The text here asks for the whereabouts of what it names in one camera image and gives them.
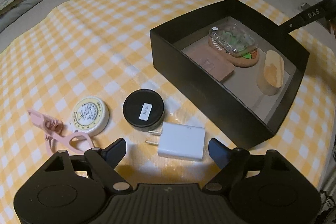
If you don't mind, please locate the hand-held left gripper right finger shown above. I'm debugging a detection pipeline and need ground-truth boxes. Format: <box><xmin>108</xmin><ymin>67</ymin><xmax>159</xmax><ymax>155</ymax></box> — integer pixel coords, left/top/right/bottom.
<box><xmin>203</xmin><ymin>138</ymin><xmax>294</xmax><ymax>192</ymax></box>

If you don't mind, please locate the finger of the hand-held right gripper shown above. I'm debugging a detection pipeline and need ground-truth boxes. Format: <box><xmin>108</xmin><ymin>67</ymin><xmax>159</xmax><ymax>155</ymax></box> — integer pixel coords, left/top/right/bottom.
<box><xmin>280</xmin><ymin>13</ymin><xmax>306</xmax><ymax>31</ymax></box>

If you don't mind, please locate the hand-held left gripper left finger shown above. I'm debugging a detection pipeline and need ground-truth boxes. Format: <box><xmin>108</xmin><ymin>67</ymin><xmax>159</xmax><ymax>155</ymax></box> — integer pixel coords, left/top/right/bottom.
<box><xmin>45</xmin><ymin>138</ymin><xmax>134</xmax><ymax>192</ymax></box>

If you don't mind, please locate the white charger plug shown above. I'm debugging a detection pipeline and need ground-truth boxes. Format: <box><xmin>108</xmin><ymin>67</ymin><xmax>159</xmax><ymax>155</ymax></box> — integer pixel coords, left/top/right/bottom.
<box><xmin>146</xmin><ymin>122</ymin><xmax>206</xmax><ymax>161</ymax></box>

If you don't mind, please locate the oval wooden box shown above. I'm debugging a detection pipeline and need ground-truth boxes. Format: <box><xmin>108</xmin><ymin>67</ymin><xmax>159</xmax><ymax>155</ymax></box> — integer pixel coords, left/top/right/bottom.
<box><xmin>256</xmin><ymin>50</ymin><xmax>285</xmax><ymax>96</ymax></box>

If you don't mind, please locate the round cork coaster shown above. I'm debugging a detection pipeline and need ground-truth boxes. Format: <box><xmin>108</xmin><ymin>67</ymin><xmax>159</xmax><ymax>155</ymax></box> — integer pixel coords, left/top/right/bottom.
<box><xmin>208</xmin><ymin>39</ymin><xmax>260</xmax><ymax>67</ymax></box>

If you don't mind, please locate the clear plastic case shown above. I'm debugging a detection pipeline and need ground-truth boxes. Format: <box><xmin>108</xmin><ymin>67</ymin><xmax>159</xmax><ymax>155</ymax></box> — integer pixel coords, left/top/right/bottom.
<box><xmin>209</xmin><ymin>25</ymin><xmax>256</xmax><ymax>58</ymax></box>

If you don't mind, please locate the black rectangular box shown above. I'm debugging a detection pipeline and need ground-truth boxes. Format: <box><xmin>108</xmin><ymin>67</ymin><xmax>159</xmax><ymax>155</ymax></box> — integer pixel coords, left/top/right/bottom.
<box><xmin>150</xmin><ymin>0</ymin><xmax>310</xmax><ymax>149</ymax></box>

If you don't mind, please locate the round white tape measure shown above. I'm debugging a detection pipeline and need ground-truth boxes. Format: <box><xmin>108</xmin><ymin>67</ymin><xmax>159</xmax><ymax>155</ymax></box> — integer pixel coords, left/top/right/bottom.
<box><xmin>72</xmin><ymin>96</ymin><xmax>109</xmax><ymax>136</ymax></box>

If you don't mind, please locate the black round tin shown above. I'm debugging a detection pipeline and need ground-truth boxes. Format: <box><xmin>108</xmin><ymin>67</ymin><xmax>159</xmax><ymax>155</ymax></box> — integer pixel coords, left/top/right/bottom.
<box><xmin>122</xmin><ymin>89</ymin><xmax>165</xmax><ymax>131</ymax></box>

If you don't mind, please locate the pink eyelash curler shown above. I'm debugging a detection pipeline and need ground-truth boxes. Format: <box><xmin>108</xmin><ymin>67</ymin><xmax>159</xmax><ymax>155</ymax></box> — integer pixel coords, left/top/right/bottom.
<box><xmin>28</xmin><ymin>109</ymin><xmax>95</xmax><ymax>155</ymax></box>

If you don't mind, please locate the brown square coaster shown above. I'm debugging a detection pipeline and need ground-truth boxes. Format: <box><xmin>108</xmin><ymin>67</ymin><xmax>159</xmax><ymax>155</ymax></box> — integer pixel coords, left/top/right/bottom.
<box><xmin>188</xmin><ymin>46</ymin><xmax>235</xmax><ymax>82</ymax></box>

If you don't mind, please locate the yellow checkered mat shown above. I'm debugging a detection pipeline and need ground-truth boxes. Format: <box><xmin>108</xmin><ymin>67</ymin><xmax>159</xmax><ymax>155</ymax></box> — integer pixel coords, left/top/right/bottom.
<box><xmin>0</xmin><ymin>0</ymin><xmax>328</xmax><ymax>188</ymax></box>

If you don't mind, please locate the black white printed cloth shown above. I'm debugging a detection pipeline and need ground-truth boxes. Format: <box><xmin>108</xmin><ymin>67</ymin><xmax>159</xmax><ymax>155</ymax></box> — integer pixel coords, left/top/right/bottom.
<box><xmin>318</xmin><ymin>182</ymin><xmax>336</xmax><ymax>224</ymax></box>

